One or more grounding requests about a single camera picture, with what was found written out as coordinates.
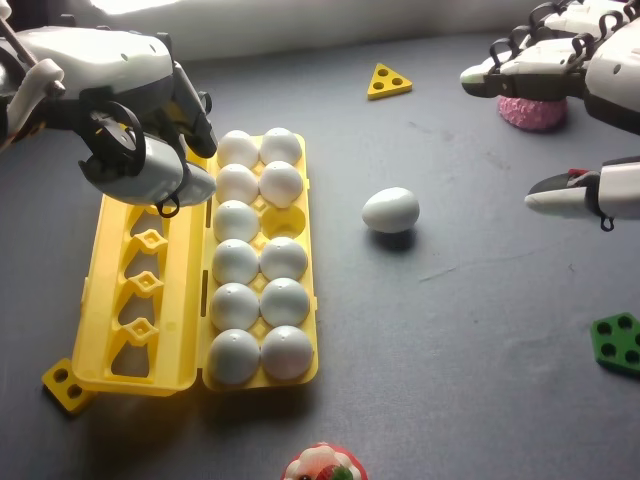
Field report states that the yellow square block with holes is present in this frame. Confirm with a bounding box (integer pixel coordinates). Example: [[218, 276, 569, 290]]
[[41, 357, 96, 415]]

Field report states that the green hexagon block with holes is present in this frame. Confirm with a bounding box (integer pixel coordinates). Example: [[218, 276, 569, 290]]
[[590, 312, 640, 379]]

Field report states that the yellow triangle block with holes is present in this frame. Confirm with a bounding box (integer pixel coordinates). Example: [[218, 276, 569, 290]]
[[367, 62, 414, 101]]

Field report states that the yellow egg carton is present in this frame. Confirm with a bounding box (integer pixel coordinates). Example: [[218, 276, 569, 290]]
[[71, 130, 320, 399]]

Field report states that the grey table cloth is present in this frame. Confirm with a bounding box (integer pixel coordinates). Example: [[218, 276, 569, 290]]
[[0, 29, 640, 480]]

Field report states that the toy cake with strawberry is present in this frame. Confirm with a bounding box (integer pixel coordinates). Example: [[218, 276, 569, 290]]
[[282, 441, 369, 480]]

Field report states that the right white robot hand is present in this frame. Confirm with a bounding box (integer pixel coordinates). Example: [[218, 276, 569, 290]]
[[459, 0, 640, 231]]

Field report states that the white backdrop sheet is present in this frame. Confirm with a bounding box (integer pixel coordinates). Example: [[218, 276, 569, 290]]
[[47, 0, 546, 64]]

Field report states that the pink bumpy toy cake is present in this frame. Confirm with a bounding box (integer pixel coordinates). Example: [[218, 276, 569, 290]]
[[497, 94, 569, 132]]

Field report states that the white toy egg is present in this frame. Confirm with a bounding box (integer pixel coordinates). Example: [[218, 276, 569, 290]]
[[259, 236, 308, 281], [258, 160, 305, 209], [261, 325, 315, 380], [209, 282, 261, 331], [259, 277, 310, 326], [212, 238, 261, 284], [361, 186, 420, 234], [214, 163, 260, 204], [207, 328, 262, 386], [259, 127, 304, 165], [217, 129, 260, 167], [213, 199, 261, 242]]

